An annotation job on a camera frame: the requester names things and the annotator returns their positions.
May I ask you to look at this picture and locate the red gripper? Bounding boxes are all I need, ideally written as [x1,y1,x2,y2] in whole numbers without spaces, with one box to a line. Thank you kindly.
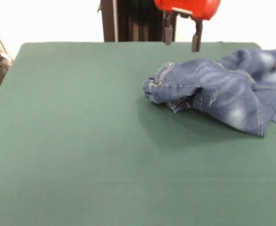
[154,0,223,53]

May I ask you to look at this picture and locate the blue denim jeans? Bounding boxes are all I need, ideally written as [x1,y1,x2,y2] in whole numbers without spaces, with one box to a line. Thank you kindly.
[142,48,276,137]

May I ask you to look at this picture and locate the dark green table cloth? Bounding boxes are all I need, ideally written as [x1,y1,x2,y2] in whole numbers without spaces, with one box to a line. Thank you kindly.
[0,41,276,226]

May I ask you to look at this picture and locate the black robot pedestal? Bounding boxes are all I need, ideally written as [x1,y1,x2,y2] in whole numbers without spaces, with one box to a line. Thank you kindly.
[97,0,178,42]

